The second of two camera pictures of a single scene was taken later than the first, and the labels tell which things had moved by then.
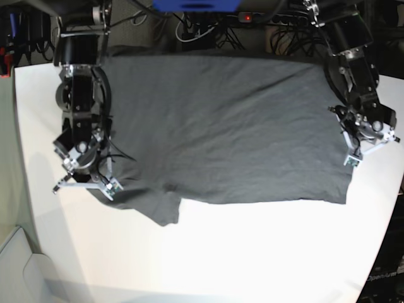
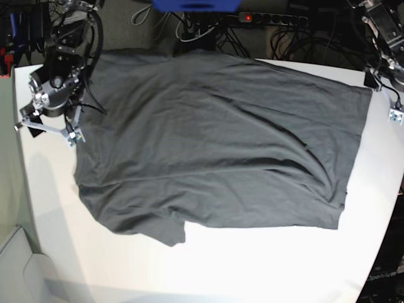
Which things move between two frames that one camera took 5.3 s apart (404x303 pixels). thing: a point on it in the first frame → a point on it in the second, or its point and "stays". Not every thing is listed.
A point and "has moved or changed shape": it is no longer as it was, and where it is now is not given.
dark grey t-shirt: (224, 129) has moved or changed shape
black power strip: (275, 18) stays
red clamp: (7, 63) stays
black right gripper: (368, 131) → (397, 76)
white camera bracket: (109, 189) → (72, 134)
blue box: (196, 5) stays
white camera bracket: (356, 155) → (396, 111)
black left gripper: (87, 164) → (58, 103)
